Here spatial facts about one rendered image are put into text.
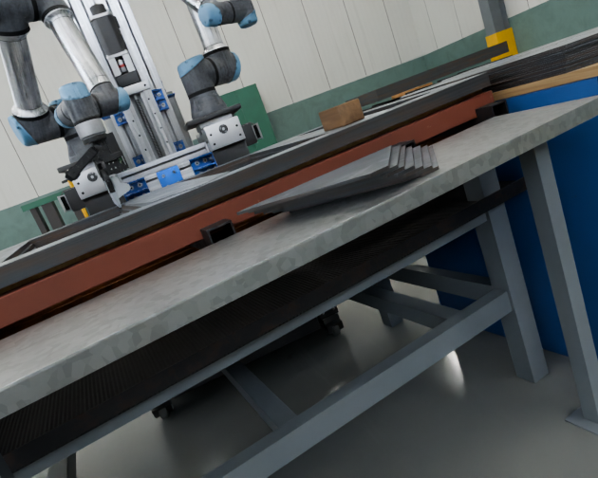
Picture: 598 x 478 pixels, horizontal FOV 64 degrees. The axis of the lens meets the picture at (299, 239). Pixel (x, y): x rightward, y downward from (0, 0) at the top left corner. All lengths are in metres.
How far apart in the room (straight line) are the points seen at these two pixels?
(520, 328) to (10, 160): 10.97
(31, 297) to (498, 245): 1.06
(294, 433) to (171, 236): 0.51
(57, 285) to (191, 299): 0.36
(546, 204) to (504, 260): 0.29
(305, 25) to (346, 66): 1.38
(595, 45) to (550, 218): 0.39
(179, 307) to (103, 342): 0.09
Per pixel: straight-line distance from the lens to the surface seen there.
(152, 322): 0.59
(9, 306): 0.91
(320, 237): 0.65
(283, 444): 1.11
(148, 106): 2.09
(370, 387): 1.17
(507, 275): 1.38
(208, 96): 1.99
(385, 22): 12.99
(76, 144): 1.99
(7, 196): 11.70
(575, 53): 1.26
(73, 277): 0.90
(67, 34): 1.76
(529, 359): 1.50
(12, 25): 1.80
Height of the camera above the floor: 0.90
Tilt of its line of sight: 13 degrees down
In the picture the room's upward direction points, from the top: 21 degrees counter-clockwise
